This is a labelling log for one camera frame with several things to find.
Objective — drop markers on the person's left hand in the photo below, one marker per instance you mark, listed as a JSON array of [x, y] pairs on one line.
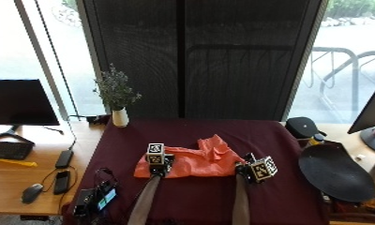
[[160, 168]]

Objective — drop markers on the person's right hand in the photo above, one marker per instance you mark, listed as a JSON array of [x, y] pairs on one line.
[[242, 172]]

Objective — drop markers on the orange garment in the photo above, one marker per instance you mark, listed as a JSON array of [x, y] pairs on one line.
[[196, 159]]

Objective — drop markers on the white marker cube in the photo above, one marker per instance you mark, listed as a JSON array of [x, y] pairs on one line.
[[264, 168], [156, 153]]

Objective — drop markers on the maroon tablecloth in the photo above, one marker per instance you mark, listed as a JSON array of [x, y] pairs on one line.
[[196, 200]]

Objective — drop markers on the black round case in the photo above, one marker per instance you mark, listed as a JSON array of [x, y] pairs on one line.
[[304, 126]]

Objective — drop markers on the yellow small object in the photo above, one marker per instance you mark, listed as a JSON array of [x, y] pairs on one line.
[[316, 141]]

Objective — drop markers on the white vase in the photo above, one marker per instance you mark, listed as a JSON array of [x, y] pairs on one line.
[[121, 118]]

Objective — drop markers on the black device with screen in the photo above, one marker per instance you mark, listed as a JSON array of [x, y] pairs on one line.
[[97, 197]]

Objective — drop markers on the bunch of small flowers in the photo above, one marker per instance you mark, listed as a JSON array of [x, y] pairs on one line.
[[114, 89]]

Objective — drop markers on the small white object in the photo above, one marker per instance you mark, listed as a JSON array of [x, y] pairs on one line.
[[361, 156]]

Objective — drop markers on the black phone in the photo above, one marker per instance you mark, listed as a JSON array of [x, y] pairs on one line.
[[62, 182]]

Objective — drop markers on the black monitor with round stand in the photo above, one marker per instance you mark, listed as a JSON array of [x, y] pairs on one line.
[[373, 115]]

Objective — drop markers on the dark mesh window blind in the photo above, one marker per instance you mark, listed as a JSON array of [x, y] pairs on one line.
[[205, 59]]

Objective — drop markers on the grey metal bike rack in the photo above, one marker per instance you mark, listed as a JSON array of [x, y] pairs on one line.
[[342, 75]]

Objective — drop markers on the grey computer mouse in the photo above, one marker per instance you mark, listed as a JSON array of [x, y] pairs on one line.
[[32, 193]]

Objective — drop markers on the yellow flat strip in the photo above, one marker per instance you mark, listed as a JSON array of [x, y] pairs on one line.
[[17, 162]]

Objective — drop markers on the black keyboard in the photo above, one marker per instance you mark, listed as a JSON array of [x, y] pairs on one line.
[[6, 150]]

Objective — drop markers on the black computer monitor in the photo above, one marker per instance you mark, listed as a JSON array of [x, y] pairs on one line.
[[17, 103]]

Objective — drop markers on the grey window frame post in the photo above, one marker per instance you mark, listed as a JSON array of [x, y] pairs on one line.
[[42, 59]]

